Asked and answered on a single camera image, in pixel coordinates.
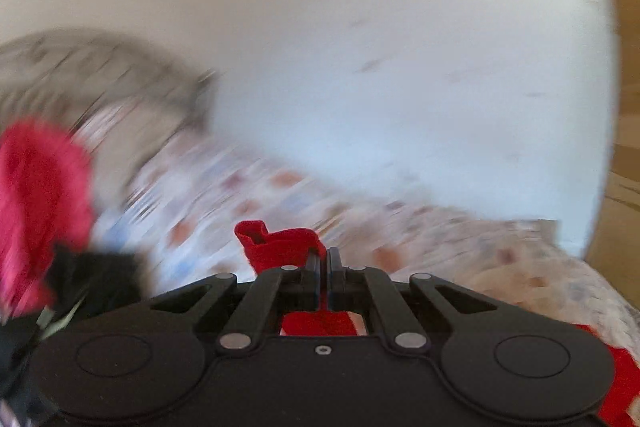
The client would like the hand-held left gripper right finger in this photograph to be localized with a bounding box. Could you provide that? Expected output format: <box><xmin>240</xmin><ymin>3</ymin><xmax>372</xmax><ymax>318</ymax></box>
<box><xmin>327</xmin><ymin>247</ymin><xmax>501</xmax><ymax>353</ymax></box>

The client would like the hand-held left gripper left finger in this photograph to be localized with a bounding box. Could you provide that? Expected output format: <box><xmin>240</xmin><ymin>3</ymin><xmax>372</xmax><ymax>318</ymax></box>
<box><xmin>150</xmin><ymin>249</ymin><xmax>321</xmax><ymax>353</ymax></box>

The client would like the red knit garment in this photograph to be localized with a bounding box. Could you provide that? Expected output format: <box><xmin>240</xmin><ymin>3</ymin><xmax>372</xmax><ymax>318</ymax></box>
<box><xmin>234</xmin><ymin>220</ymin><xmax>640</xmax><ymax>427</ymax></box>

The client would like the floral printed blanket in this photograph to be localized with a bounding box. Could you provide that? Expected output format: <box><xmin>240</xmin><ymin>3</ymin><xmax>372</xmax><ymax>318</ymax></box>
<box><xmin>65</xmin><ymin>102</ymin><xmax>640</xmax><ymax>343</ymax></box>

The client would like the black cloth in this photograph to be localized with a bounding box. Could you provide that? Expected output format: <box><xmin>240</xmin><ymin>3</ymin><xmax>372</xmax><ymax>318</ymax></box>
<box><xmin>0</xmin><ymin>244</ymin><xmax>148</xmax><ymax>418</ymax></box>

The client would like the pink cloth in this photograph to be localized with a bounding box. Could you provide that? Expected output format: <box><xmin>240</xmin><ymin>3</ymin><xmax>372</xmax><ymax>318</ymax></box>
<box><xmin>0</xmin><ymin>119</ymin><xmax>96</xmax><ymax>315</ymax></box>

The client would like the metal bed headboard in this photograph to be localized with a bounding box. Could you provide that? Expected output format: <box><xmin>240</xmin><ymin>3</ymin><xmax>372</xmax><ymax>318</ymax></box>
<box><xmin>0</xmin><ymin>27</ymin><xmax>221</xmax><ymax>132</ymax></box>

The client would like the wooden wardrobe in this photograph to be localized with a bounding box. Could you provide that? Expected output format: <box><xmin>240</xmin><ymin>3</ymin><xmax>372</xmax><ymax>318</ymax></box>
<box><xmin>585</xmin><ymin>0</ymin><xmax>640</xmax><ymax>303</ymax></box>

